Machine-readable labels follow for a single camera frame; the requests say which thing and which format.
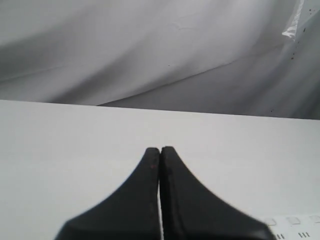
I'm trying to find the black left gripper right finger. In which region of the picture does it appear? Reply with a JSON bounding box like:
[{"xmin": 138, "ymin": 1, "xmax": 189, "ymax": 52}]
[{"xmin": 159, "ymin": 146, "xmax": 275, "ymax": 240}]

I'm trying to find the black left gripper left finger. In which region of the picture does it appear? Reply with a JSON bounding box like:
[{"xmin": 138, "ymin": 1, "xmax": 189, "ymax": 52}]
[{"xmin": 56, "ymin": 147, "xmax": 160, "ymax": 240}]

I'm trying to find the grey backdrop cloth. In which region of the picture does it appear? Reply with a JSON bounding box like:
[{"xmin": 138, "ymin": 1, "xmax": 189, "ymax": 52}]
[{"xmin": 0, "ymin": 0, "xmax": 320, "ymax": 119}]

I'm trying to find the white five-outlet power strip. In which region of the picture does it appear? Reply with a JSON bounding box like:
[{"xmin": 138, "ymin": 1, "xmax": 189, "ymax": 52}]
[{"xmin": 260, "ymin": 212, "xmax": 320, "ymax": 240}]

